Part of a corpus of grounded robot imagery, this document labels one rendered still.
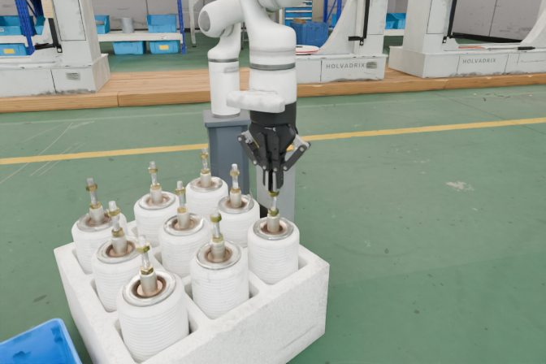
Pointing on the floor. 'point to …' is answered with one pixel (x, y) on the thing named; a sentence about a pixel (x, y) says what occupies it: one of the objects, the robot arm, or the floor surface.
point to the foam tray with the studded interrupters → (252, 344)
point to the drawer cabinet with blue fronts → (305, 11)
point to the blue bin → (41, 346)
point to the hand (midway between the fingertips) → (273, 179)
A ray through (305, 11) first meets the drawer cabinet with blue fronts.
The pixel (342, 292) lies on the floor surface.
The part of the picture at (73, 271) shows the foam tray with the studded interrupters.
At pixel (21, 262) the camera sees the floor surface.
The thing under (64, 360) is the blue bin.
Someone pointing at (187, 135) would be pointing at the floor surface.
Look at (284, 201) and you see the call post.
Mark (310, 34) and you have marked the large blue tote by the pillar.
